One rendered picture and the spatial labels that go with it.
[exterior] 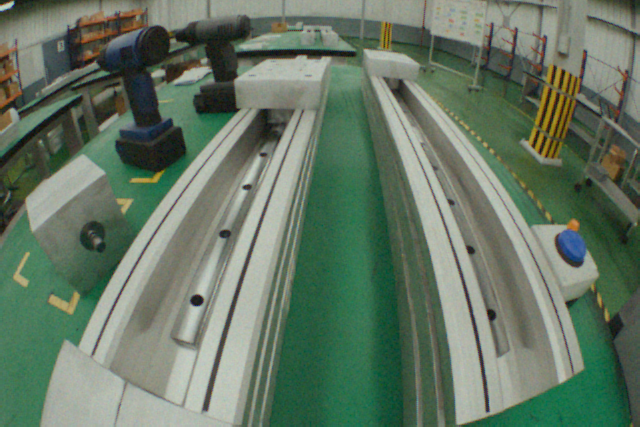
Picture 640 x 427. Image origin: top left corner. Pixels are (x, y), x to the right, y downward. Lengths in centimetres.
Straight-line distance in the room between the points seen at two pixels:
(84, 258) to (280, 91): 30
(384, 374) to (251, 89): 33
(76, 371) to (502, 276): 27
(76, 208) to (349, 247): 27
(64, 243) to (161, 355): 15
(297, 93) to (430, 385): 32
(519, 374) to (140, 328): 24
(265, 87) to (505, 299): 33
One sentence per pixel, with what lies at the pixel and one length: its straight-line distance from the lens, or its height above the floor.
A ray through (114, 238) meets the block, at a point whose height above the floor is 81.
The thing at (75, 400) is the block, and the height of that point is 87.
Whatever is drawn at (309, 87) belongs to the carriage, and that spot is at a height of 89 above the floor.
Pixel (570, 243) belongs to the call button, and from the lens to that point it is 29.
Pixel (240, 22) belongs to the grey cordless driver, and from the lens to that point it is 58.
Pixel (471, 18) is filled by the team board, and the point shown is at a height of 151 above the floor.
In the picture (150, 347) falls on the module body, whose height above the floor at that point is 83.
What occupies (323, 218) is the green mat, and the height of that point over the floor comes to 78.
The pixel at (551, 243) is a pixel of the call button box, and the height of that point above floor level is 84.
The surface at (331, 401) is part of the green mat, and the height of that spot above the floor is 78.
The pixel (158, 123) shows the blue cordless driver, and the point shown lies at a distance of 43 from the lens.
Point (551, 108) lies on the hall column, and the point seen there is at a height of 61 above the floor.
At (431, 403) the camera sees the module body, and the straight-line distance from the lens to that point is 16.
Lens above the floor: 98
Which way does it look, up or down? 36 degrees down
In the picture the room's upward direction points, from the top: 2 degrees clockwise
